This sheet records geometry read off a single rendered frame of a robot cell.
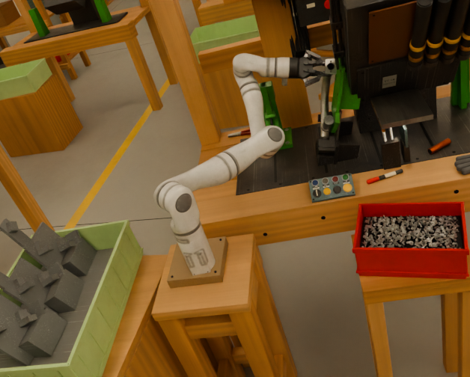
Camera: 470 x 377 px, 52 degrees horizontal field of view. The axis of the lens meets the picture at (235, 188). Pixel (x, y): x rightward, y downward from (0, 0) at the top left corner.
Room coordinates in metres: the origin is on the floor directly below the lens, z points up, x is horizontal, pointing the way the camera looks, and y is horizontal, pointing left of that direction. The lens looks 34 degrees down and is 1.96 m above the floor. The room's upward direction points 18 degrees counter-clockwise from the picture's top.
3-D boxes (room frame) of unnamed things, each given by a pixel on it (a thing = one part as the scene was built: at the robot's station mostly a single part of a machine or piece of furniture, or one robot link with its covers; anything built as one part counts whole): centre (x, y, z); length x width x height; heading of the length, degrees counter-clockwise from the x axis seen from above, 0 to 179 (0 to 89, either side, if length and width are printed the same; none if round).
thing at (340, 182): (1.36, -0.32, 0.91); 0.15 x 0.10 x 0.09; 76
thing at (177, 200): (1.22, 0.18, 1.13); 0.09 x 0.09 x 0.17; 33
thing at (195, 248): (1.23, 0.18, 0.97); 0.09 x 0.09 x 0.17; 80
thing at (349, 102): (1.56, -0.49, 1.17); 0.13 x 0.12 x 0.20; 76
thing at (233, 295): (1.23, 0.18, 0.83); 0.32 x 0.32 x 0.04; 74
